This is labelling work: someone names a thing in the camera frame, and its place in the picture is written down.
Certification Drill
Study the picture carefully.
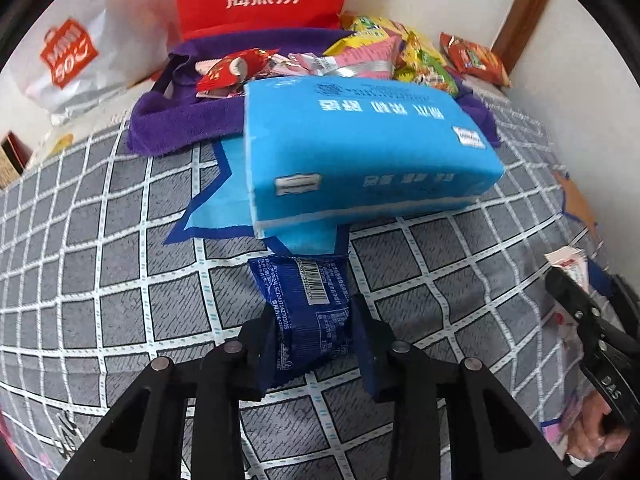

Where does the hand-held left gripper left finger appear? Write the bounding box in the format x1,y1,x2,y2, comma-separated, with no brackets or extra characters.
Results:
60,305,281,480

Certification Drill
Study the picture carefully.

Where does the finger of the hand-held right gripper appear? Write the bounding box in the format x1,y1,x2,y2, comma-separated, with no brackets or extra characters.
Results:
545,270,617,361
607,275,640,346

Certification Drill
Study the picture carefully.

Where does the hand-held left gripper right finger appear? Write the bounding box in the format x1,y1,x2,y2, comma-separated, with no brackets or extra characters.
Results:
350,294,571,480

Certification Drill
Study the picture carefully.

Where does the white pink snack packet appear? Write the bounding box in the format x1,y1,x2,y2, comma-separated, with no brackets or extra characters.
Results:
544,247,594,293

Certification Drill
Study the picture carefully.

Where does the dark blue snack packet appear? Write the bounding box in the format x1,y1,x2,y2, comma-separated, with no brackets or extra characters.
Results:
248,255,353,396

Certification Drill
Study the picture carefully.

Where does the purple cloth bag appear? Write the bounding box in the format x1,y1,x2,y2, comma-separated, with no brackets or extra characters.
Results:
125,27,501,156

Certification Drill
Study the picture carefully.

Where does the green snack packet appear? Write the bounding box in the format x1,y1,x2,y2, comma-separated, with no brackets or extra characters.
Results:
392,47,460,97

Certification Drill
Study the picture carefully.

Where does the small red snack packet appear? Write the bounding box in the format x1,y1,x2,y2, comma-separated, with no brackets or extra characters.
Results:
196,46,281,97

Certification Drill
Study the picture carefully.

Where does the large pink snack packet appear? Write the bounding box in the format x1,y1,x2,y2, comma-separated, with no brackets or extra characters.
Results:
325,35,407,81

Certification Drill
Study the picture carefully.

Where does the yellow pink snack packet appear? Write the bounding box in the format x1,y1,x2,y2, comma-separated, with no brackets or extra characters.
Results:
394,30,428,81

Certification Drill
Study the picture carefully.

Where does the person's right hand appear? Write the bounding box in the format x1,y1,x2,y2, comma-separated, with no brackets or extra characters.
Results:
570,390,626,466

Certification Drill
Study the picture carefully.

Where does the blue tissue pack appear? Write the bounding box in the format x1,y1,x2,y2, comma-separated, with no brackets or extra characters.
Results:
242,74,505,240

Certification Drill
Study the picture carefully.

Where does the red chips bag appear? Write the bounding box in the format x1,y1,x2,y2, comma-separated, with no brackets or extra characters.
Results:
439,32,512,87

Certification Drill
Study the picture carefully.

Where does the white printed bedsheet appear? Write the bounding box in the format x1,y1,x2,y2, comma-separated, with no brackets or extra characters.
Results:
30,75,171,163

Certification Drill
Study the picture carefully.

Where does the white plastic bag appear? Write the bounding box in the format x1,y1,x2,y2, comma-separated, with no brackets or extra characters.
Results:
22,0,171,126

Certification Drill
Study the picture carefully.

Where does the yellow chips bag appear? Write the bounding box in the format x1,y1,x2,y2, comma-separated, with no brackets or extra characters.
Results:
340,12,416,41

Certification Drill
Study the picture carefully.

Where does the red paper bag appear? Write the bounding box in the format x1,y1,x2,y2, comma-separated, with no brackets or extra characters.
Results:
172,0,353,43

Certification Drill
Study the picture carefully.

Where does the wooden door frame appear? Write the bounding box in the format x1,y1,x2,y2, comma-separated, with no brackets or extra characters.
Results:
492,0,556,61

